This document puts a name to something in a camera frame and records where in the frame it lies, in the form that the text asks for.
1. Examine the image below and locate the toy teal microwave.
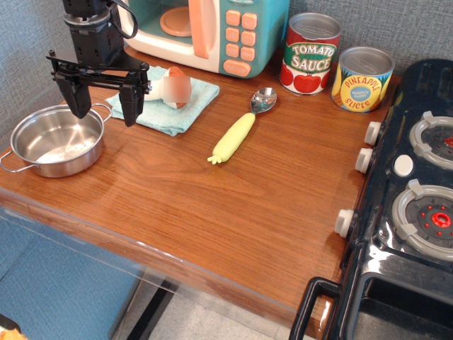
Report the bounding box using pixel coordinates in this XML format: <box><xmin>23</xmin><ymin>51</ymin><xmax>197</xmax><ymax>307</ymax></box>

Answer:
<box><xmin>119</xmin><ymin>0</ymin><xmax>289</xmax><ymax>79</ymax></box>

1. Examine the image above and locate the plush mushroom rattle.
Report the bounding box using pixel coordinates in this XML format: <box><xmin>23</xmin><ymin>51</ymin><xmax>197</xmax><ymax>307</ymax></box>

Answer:
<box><xmin>144</xmin><ymin>67</ymin><xmax>192</xmax><ymax>109</ymax></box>

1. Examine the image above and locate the tomato sauce can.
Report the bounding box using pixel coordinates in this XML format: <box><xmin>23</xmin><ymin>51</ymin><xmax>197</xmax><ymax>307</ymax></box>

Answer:
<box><xmin>280</xmin><ymin>12</ymin><xmax>341</xmax><ymax>95</ymax></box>

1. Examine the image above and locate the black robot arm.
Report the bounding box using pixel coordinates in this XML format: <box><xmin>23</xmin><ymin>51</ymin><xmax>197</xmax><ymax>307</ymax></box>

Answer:
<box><xmin>46</xmin><ymin>1</ymin><xmax>151</xmax><ymax>127</ymax></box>

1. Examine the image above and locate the small steel pot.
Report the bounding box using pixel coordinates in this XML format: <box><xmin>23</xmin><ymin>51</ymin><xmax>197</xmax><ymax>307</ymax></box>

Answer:
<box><xmin>1</xmin><ymin>103</ymin><xmax>113</xmax><ymax>179</ymax></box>

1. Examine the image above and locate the light blue cloth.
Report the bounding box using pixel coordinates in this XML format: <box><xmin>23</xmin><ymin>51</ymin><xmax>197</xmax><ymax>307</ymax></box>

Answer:
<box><xmin>105</xmin><ymin>64</ymin><xmax>221</xmax><ymax>137</ymax></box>

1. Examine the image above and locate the pineapple slices can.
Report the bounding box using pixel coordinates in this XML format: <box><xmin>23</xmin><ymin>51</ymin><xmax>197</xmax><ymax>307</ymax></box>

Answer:
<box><xmin>331</xmin><ymin>46</ymin><xmax>395</xmax><ymax>113</ymax></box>

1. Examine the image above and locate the black toy stove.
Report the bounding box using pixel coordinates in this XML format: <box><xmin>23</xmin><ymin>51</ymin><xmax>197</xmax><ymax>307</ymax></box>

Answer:
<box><xmin>290</xmin><ymin>59</ymin><xmax>452</xmax><ymax>339</ymax></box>

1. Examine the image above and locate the spoon with yellow handle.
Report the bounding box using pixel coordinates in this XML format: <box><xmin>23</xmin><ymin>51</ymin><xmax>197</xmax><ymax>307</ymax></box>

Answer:
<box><xmin>207</xmin><ymin>87</ymin><xmax>277</xmax><ymax>165</ymax></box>

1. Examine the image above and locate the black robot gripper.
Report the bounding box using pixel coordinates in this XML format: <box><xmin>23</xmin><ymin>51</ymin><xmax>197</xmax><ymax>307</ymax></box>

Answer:
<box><xmin>46</xmin><ymin>22</ymin><xmax>150</xmax><ymax>127</ymax></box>

